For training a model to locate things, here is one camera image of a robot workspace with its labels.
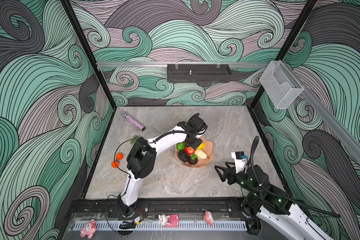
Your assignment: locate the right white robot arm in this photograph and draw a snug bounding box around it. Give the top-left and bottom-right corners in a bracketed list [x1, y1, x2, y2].
[215, 162, 332, 240]

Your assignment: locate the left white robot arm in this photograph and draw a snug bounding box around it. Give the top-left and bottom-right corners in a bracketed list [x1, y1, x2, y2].
[118, 113, 208, 217]

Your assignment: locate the pink plush toy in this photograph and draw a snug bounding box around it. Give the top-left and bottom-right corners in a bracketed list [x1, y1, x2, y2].
[80, 219, 97, 239]

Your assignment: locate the dark brown fake fruit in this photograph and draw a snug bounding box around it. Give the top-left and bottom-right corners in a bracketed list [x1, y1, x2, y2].
[188, 154, 198, 165]

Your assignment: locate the yellow fake lemon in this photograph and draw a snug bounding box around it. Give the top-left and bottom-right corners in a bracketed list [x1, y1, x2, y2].
[197, 142, 205, 150]

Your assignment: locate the aluminium rail right wall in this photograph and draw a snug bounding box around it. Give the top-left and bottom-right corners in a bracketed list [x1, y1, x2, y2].
[285, 63, 360, 165]

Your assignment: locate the aluminium rail wall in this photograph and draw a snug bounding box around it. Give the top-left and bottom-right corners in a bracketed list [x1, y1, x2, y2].
[96, 61, 269, 69]
[285, 63, 360, 165]

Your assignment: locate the clear plastic wall holder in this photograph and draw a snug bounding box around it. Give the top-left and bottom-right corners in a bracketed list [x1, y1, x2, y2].
[260, 61, 304, 110]

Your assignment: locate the red fake apple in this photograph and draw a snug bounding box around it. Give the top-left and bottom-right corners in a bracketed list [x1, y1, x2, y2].
[184, 147, 195, 156]

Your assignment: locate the white bunny pink toy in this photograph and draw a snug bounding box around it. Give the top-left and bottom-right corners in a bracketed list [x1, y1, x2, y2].
[159, 214, 180, 228]

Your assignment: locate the aluminium rail back wall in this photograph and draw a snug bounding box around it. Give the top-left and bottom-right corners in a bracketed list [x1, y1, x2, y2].
[96, 61, 269, 69]

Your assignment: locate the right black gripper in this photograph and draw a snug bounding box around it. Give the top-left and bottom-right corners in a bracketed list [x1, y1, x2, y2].
[215, 161, 263, 200]

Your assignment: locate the small pink figurine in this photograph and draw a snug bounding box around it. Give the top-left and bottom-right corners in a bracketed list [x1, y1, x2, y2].
[204, 211, 214, 227]

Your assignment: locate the pink wavy fruit bowl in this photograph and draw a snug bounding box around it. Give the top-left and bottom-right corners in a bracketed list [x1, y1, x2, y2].
[174, 136, 215, 168]

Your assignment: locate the black wall tray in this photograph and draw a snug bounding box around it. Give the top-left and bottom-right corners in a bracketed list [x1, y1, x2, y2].
[167, 65, 232, 84]

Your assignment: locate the white slotted cable duct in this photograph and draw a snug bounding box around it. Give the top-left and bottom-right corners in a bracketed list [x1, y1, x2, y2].
[72, 220, 248, 232]

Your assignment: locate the pale fake pear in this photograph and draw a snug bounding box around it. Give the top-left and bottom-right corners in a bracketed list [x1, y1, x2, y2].
[194, 149, 209, 160]

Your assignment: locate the orange fake tangerine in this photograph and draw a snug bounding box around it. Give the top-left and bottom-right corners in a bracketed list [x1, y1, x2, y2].
[116, 153, 124, 160]
[112, 161, 120, 168]

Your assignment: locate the purple sprinkle tube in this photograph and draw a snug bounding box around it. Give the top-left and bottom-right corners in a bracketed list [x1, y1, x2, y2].
[122, 112, 146, 131]

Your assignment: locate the green fake lime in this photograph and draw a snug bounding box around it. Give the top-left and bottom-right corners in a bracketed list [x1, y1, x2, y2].
[176, 142, 186, 151]

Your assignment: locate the green fake grape bunch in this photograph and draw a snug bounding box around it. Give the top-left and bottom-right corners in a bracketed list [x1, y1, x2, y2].
[131, 135, 141, 145]

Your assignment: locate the dark fake avocado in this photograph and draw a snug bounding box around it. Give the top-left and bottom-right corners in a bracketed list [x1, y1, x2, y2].
[178, 150, 189, 163]

